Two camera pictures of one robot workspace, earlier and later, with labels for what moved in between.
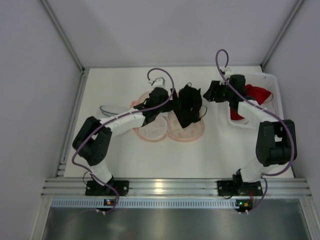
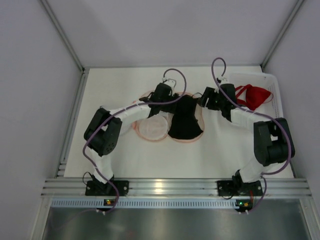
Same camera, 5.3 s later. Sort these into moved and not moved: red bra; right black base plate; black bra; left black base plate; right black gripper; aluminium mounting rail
Moved: right black gripper; black bra
Not moved: right black base plate; left black base plate; red bra; aluminium mounting rail
